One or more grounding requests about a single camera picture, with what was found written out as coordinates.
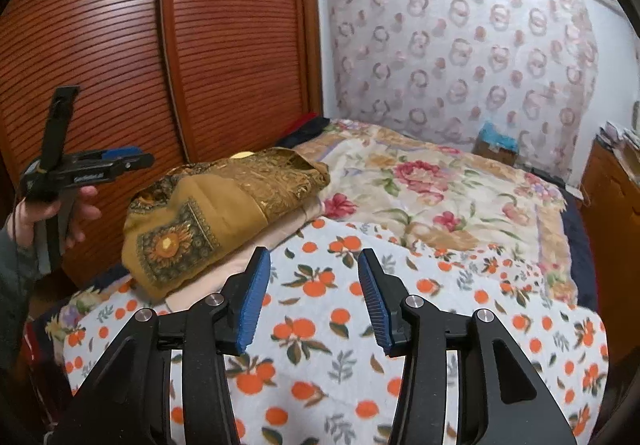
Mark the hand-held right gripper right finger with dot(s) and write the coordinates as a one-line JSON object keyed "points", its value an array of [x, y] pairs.
{"points": [[375, 305]]}

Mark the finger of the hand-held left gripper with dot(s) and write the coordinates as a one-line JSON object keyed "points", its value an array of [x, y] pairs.
{"points": [[132, 165], [122, 152]]}

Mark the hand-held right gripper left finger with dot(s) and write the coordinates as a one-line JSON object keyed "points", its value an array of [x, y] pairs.
{"points": [[252, 305]]}

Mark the brown gold patterned garment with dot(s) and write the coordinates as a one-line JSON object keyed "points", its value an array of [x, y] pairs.
{"points": [[215, 205]]}

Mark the person's left forearm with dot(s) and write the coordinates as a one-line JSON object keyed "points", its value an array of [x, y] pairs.
{"points": [[15, 285]]}

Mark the person's left hand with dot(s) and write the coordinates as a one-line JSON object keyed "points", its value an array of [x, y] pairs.
{"points": [[82, 215]]}

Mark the orange fruit print blanket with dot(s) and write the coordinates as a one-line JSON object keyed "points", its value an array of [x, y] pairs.
{"points": [[320, 325]]}

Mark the peach folded cloth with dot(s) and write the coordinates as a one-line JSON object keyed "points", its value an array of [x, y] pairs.
{"points": [[280, 225]]}

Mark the louvered wooden wardrobe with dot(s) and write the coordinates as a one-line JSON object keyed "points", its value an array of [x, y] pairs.
{"points": [[125, 50]]}

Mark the floral rose blanket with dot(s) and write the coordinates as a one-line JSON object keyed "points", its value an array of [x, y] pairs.
{"points": [[425, 205]]}

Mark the red blanket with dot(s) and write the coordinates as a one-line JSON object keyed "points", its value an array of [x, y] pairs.
{"points": [[300, 125]]}

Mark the navy blanket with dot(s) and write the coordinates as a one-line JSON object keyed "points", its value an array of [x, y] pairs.
{"points": [[580, 255]]}

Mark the long wooden cabinet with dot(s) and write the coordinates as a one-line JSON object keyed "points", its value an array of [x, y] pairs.
{"points": [[610, 225]]}

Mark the cluttered cardboard box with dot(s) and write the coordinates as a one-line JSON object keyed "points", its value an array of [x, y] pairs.
{"points": [[620, 140]]}

